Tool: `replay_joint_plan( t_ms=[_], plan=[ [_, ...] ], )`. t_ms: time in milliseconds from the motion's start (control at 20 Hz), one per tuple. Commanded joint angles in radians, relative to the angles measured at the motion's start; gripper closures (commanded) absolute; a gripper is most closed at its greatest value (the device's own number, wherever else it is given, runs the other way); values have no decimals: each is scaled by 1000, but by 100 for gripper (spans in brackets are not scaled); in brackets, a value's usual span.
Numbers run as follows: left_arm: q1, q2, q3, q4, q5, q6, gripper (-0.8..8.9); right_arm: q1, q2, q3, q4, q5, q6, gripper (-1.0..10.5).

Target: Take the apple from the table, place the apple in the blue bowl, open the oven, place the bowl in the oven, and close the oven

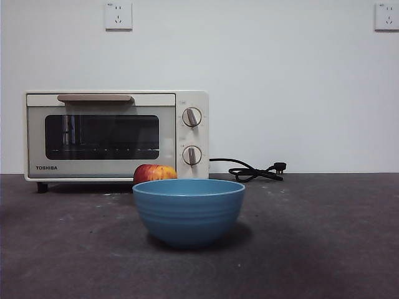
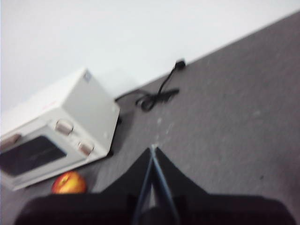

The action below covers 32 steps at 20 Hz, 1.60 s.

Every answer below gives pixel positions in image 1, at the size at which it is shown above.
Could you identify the cream toaster oven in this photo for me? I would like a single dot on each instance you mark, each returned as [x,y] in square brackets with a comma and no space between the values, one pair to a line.
[205,137]

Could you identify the red yellow apple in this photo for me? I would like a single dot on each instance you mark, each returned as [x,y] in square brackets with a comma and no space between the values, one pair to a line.
[152,172]

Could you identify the beige oven knob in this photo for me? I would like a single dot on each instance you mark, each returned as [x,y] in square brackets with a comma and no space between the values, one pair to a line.
[191,155]
[191,117]

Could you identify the white wall socket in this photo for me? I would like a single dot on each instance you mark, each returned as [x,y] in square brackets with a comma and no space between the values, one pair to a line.
[118,17]
[388,17]

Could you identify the blue ribbed bowl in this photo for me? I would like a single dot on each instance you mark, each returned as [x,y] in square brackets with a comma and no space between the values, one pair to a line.
[187,218]

